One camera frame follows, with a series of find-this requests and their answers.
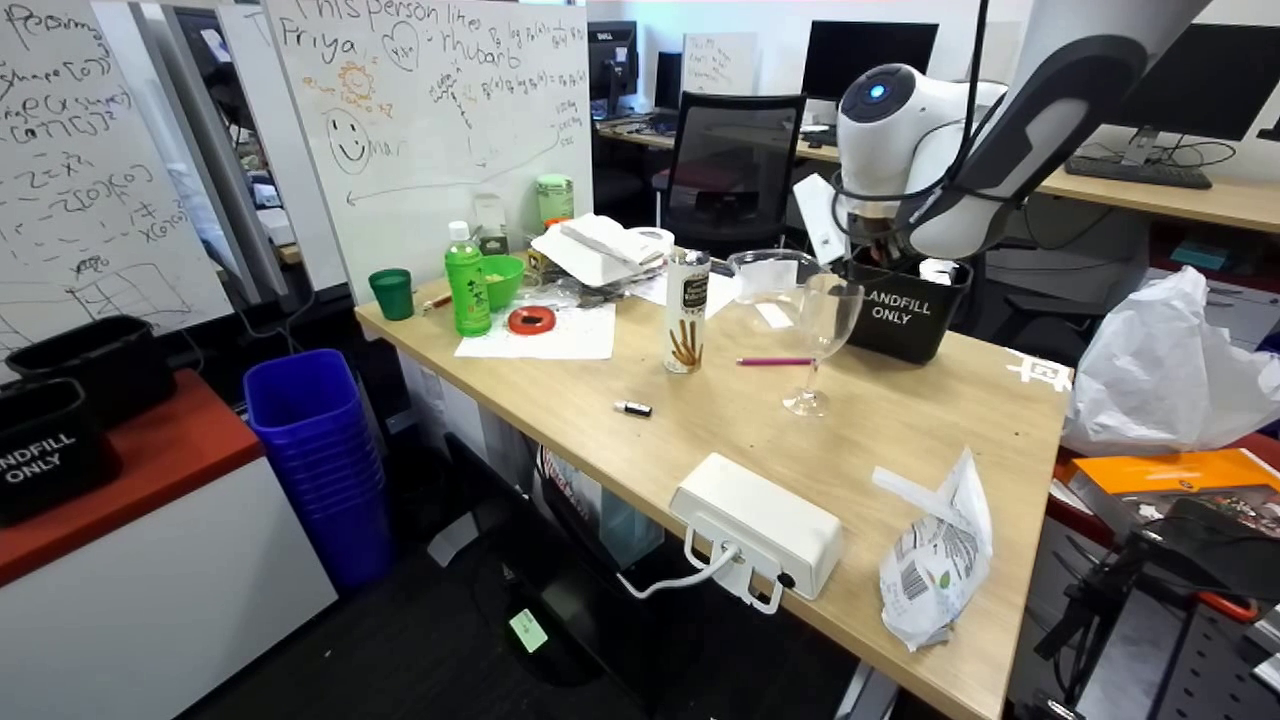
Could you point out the black landfill bin left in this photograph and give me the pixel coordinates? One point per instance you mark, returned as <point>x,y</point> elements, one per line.
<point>51,445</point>

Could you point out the orange book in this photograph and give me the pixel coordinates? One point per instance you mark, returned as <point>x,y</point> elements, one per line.
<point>1217,471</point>

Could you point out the left whiteboard with writing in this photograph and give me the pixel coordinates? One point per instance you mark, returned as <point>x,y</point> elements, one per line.
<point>89,222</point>

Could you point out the clear plastic bottle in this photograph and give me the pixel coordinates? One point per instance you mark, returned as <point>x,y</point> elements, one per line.
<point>488,225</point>

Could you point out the green lidded canister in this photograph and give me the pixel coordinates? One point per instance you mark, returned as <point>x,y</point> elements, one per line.
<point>554,196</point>

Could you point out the black computer monitor centre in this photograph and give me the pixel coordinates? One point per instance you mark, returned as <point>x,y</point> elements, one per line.
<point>847,48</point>

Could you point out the dark blue office chair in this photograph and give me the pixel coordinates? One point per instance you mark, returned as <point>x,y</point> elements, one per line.
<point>1055,273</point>

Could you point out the black bin on cabinet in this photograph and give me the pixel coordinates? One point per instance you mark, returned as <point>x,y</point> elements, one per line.
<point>114,356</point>

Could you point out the tall clear drinking glass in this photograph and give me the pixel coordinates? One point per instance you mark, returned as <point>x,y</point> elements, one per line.
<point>686,311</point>

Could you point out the white power box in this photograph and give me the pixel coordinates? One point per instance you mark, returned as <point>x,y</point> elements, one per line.
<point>752,536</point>

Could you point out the black keyboard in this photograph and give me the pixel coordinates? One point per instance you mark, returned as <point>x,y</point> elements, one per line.
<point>1138,173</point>

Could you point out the white folded cloth pile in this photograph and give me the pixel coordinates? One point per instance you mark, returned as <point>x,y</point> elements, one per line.
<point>599,251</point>

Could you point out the dark green cup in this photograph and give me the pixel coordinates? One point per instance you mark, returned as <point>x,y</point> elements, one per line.
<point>394,292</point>

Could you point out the white cabinet red top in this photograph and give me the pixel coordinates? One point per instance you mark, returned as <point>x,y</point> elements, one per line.
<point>154,588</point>

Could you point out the black camera tripod stand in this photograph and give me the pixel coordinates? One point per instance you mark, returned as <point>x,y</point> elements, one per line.
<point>1112,643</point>

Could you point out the crumpled white paper bag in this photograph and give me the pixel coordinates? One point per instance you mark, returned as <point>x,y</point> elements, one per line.
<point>942,558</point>

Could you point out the stacked blue bins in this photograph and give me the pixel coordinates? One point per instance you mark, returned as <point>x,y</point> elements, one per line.
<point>310,419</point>

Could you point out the black mesh office chair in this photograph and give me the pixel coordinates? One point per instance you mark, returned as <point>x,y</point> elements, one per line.
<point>731,168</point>

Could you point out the small black marker cap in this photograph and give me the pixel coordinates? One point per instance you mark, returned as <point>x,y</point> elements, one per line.
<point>632,411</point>

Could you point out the bright green cup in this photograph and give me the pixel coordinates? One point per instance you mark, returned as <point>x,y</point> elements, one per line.
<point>500,273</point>

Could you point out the black landfill bin on table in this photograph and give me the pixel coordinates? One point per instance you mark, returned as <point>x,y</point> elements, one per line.
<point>906,311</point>

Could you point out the pink marker pen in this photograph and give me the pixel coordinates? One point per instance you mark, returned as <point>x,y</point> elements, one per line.
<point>774,362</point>

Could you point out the green plastic bottle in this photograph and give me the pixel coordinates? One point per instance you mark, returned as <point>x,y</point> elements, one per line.
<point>466,281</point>

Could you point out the black computer monitor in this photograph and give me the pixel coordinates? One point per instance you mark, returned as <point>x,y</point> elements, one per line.
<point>847,48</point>
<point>1211,80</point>

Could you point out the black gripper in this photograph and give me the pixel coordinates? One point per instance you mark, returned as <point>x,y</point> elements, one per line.
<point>878,238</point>

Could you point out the whiteboard with smiley drawing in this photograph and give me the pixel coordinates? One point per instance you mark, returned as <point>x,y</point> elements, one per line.
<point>426,110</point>

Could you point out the red tape roll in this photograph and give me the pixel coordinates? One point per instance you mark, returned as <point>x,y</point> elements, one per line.
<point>535,320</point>

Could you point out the white paper sheet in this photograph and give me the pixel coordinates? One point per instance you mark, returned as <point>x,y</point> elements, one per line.
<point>582,335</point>

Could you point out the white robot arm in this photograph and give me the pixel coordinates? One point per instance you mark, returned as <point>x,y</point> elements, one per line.
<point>933,164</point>

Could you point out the white plastic bag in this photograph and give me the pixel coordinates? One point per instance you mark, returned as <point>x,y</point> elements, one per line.
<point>1163,379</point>

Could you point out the black computer monitor right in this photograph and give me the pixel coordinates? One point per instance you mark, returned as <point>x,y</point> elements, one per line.
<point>1211,80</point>

